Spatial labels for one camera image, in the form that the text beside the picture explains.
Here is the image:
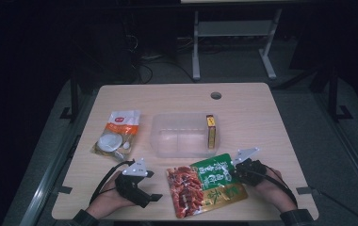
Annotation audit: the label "metal floor rail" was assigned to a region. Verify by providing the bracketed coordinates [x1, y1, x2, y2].
[312, 90, 358, 203]
[18, 93, 97, 226]

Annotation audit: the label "thin black cable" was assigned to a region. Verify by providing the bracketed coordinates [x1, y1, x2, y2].
[310, 187, 358, 226]

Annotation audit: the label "grey table bracket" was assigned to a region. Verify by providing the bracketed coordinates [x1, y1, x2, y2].
[52, 186, 73, 196]
[295, 186, 314, 196]

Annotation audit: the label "white orange snack packet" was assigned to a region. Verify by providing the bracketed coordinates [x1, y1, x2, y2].
[90, 109, 141, 163]

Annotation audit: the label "person's left hand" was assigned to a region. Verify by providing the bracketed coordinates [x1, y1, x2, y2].
[86, 171, 138, 219]

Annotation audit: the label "black floor cables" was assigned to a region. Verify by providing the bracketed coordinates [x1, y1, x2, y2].
[123, 18, 198, 85]

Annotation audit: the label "white metal stand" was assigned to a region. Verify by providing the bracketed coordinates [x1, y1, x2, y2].
[191, 8, 283, 81]

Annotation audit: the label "black metal stand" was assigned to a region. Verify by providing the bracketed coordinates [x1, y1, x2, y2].
[323, 62, 354, 122]
[58, 71, 81, 123]

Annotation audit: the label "clear plastic container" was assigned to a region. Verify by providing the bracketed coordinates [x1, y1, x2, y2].
[150, 112, 222, 159]

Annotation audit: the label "person's right hand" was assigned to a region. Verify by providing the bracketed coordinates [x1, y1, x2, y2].
[254, 168, 298, 215]

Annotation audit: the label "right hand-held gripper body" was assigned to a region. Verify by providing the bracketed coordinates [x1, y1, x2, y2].
[230, 147, 268, 187]

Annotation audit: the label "small yellow packet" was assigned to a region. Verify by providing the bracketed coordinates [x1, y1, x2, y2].
[205, 114, 218, 150]

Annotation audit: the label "green red snack packet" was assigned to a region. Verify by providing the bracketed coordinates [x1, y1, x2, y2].
[166, 153, 250, 219]

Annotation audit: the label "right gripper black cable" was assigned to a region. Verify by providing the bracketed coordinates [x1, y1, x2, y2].
[258, 164, 299, 208]

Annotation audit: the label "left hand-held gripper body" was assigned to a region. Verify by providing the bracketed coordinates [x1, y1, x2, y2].
[114, 157, 153, 209]

